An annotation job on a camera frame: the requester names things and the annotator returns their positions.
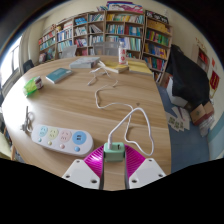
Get green charger block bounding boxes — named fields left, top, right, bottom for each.
left=103, top=142, right=126, bottom=164

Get window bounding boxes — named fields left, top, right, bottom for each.
left=0, top=44, right=22, bottom=88

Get black cloth cover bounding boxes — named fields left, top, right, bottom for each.
left=165, top=44, right=212, bottom=108

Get yellow book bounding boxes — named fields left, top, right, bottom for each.
left=99, top=60, right=130, bottom=74

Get grey book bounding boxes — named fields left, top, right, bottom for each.
left=69, top=56, right=101, bottom=70

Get clear bottle with red label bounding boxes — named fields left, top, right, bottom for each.
left=118, top=40, right=128, bottom=66

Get cardboard box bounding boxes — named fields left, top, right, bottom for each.
left=189, top=101, right=215, bottom=127

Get white power strip cord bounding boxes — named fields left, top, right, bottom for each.
left=20, top=105, right=35, bottom=133

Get red wall hanging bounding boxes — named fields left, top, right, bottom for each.
left=209, top=69, right=221, bottom=91

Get white box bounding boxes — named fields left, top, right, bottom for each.
left=166, top=77, right=189, bottom=108

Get papers on floor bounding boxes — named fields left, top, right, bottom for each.
left=165, top=105, right=192, bottom=132

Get thin white cable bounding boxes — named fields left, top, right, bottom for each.
left=87, top=66, right=113, bottom=87

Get dark office chair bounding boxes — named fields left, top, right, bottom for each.
left=21, top=59, right=35, bottom=74

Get teal book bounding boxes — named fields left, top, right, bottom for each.
left=45, top=67, right=74, bottom=85

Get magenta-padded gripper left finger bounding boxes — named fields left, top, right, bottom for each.
left=61, top=144, right=106, bottom=191

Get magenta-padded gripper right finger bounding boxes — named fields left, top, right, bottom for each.
left=123, top=144, right=167, bottom=190

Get yellow folder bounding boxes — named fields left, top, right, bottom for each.
left=127, top=59, right=155, bottom=76

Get white charger cable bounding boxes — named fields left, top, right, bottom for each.
left=94, top=79, right=156, bottom=158

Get grey mesh chair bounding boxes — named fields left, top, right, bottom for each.
left=92, top=41, right=120, bottom=57
left=59, top=44, right=78, bottom=60

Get wooden bookshelf unit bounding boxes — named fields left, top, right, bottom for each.
left=37, top=1, right=174, bottom=83

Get small wall shelf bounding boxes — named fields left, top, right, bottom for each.
left=191, top=36, right=211, bottom=71

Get white power strip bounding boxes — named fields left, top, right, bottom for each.
left=30, top=124, right=95, bottom=158

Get green plastic bag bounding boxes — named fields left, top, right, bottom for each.
left=23, top=77, right=39, bottom=98

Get small red-labelled jar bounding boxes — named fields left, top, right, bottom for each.
left=34, top=75, right=45, bottom=90

